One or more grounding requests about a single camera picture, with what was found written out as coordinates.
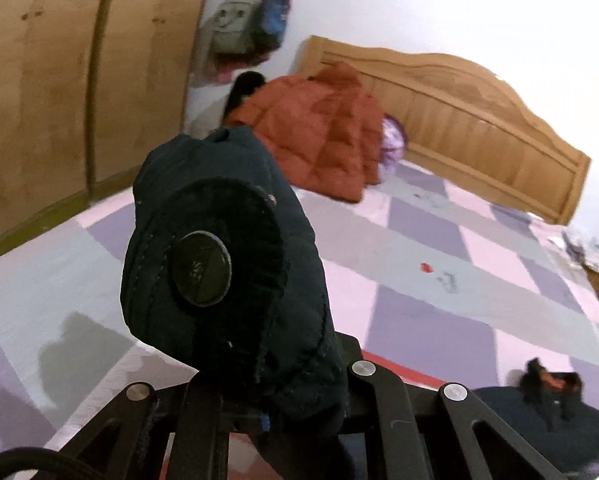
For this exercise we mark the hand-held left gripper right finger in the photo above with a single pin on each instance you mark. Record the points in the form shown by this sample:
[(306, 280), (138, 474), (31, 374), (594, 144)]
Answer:
[(379, 410)]

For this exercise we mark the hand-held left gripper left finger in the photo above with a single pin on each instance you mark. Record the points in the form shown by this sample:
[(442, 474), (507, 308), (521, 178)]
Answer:
[(204, 425)]

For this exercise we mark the dark navy coat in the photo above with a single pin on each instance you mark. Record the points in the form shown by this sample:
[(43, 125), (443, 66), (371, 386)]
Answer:
[(239, 270)]

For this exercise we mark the red patterned blanket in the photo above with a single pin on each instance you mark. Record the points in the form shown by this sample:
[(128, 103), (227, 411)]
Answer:
[(409, 375)]

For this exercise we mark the pink purple checkered bed sheet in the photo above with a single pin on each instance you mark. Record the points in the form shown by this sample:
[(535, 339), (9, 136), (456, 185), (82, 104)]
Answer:
[(429, 240)]

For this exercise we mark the purple patterned pillow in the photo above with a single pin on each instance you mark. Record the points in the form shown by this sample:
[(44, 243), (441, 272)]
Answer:
[(393, 145)]

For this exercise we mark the orange-red puffer jacket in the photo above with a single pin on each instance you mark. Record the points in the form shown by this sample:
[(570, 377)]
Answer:
[(319, 130)]

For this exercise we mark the wooden bed headboard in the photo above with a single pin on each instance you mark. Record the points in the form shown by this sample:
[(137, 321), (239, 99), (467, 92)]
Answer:
[(469, 115)]

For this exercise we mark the black cloth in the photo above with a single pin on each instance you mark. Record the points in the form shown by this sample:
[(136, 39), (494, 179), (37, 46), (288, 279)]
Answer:
[(242, 92)]

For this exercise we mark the wooden wardrobe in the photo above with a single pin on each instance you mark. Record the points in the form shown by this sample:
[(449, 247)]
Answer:
[(54, 85)]

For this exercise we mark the hanging bags on wall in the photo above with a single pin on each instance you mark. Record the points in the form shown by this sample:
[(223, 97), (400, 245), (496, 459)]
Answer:
[(244, 25)]

